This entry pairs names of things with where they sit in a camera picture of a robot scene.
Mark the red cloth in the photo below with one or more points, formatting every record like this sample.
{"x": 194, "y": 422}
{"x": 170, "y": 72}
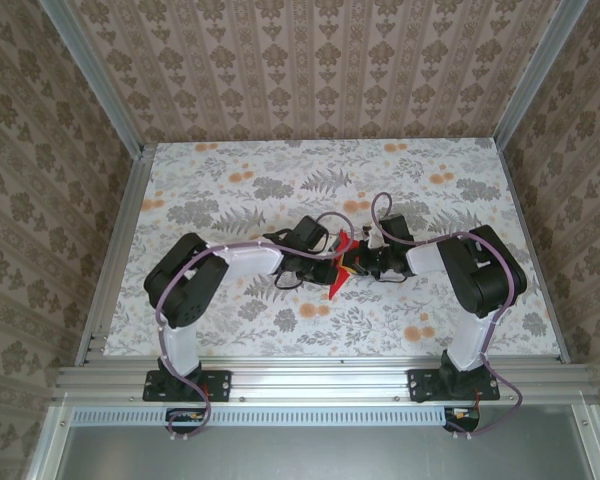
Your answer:
{"x": 345, "y": 242}

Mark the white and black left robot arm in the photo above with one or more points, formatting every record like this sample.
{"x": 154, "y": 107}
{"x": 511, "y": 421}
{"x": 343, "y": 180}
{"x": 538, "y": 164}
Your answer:
{"x": 250, "y": 257}

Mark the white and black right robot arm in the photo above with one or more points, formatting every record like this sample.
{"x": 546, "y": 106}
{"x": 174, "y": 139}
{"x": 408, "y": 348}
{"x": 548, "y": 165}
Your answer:
{"x": 422, "y": 260}

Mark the grey sheet metal panel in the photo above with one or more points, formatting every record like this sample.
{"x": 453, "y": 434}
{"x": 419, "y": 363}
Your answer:
{"x": 330, "y": 452}

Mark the floral patterned table cover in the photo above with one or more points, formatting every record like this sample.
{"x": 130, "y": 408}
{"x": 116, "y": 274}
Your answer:
{"x": 330, "y": 325}

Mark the small black circuit board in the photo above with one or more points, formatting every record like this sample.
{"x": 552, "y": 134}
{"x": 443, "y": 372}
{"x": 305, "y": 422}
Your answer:
{"x": 185, "y": 419}
{"x": 462, "y": 417}

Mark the long aluminium base rail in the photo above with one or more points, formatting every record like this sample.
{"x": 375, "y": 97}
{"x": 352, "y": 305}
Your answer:
{"x": 320, "y": 382}

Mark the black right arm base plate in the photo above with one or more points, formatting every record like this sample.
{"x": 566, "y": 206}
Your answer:
{"x": 422, "y": 385}

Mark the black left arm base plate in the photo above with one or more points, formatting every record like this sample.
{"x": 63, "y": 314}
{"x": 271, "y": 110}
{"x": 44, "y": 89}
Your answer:
{"x": 220, "y": 385}

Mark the aluminium side rail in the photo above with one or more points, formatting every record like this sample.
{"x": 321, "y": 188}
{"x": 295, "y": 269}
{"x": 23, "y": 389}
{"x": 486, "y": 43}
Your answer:
{"x": 535, "y": 250}
{"x": 115, "y": 250}

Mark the aluminium corner post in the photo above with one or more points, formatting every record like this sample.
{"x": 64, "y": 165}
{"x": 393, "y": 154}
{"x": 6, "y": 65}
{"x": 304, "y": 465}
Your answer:
{"x": 530, "y": 75}
{"x": 95, "y": 80}

